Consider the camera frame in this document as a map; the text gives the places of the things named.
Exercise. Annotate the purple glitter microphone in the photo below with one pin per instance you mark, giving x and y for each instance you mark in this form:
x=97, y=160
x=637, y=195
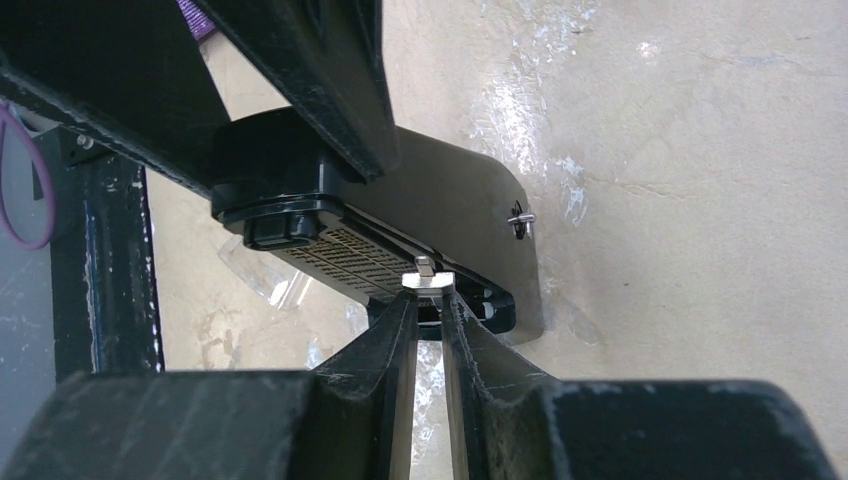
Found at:
x=200, y=26

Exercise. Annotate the black metronome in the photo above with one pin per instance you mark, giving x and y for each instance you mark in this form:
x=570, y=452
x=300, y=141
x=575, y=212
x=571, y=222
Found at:
x=284, y=190

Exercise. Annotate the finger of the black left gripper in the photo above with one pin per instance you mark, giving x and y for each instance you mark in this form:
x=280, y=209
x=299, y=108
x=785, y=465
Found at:
x=128, y=74
x=326, y=59

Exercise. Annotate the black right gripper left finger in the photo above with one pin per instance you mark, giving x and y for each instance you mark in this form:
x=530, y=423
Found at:
x=348, y=418

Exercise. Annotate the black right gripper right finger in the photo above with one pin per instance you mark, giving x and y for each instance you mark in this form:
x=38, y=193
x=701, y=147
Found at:
x=509, y=419

